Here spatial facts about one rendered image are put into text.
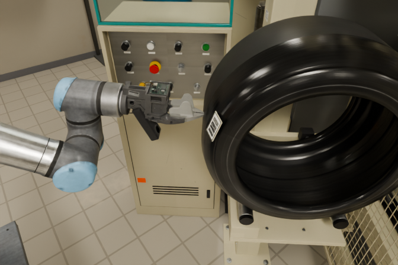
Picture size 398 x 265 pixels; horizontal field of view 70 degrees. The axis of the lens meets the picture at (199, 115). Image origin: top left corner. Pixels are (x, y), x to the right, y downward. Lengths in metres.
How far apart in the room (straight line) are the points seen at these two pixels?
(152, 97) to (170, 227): 1.36
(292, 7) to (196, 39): 0.48
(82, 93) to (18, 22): 3.20
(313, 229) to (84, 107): 0.81
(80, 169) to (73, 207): 1.52
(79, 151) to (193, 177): 1.05
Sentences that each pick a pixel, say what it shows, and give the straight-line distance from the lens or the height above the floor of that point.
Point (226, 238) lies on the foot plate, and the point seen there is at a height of 0.01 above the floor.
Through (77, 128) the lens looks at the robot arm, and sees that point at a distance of 0.81.
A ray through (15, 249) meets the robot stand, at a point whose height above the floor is 0.60.
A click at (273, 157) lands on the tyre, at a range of 1.08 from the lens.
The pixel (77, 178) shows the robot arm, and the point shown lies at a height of 1.16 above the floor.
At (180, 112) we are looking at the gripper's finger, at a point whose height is 1.24.
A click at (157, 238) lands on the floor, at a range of 1.94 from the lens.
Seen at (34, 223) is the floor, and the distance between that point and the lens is 2.25.
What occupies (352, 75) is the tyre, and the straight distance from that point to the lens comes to 0.63.
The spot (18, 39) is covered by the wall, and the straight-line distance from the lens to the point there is 3.97.
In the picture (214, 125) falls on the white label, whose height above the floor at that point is 1.26.
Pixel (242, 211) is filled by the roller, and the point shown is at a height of 0.92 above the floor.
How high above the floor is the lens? 1.66
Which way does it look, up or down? 36 degrees down
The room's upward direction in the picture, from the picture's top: straight up
